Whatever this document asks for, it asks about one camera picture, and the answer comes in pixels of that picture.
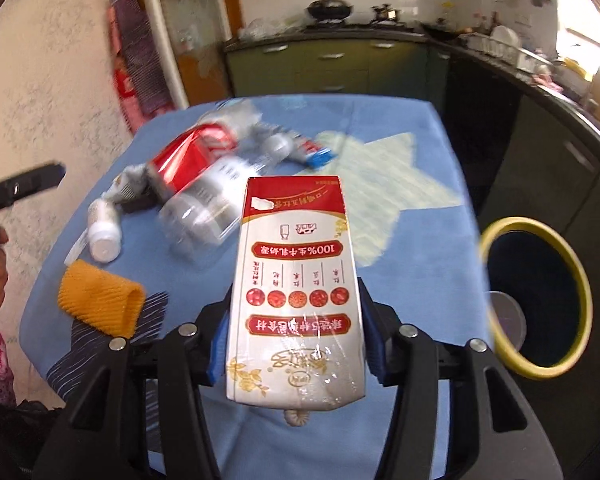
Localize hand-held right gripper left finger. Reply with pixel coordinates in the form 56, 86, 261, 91
32, 287, 236, 480

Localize small clear plastic bottle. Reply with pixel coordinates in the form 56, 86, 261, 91
252, 125, 296, 161

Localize dish rack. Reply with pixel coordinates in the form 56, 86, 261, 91
480, 25, 551, 73

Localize yellow container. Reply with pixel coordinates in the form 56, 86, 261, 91
562, 57, 593, 81

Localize clear plastic wrapper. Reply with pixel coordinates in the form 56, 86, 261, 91
195, 99, 266, 133

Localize clear plastic cup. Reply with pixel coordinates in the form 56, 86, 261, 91
147, 125, 261, 263

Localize clear plastic bag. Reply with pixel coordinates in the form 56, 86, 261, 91
237, 17, 306, 41

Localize red and white milk carton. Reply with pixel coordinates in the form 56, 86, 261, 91
225, 175, 368, 411

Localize dark striped cloth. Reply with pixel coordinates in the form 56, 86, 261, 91
45, 290, 171, 401

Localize yellow rimmed trash bin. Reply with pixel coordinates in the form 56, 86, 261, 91
479, 216, 593, 381

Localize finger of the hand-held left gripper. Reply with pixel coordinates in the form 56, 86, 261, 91
0, 160, 67, 207

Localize hanging patterned clothes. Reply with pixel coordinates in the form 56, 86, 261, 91
105, 0, 176, 131

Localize black wok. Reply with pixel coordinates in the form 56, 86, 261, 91
307, 0, 353, 23

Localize small white pill bottle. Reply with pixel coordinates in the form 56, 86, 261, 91
87, 199, 118, 228
89, 222, 123, 263

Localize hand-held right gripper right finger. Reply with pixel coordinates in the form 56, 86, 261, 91
357, 277, 563, 480

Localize toothpaste tube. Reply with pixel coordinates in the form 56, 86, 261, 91
280, 130, 336, 168

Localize crumpled grey tube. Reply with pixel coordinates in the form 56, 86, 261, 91
112, 162, 156, 206

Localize yellow foam fruit net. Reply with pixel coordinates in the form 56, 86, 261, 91
56, 259, 146, 340

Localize glass panel door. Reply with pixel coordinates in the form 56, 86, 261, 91
152, 0, 241, 106

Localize blue star tablecloth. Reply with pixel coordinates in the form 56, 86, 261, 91
20, 95, 491, 480

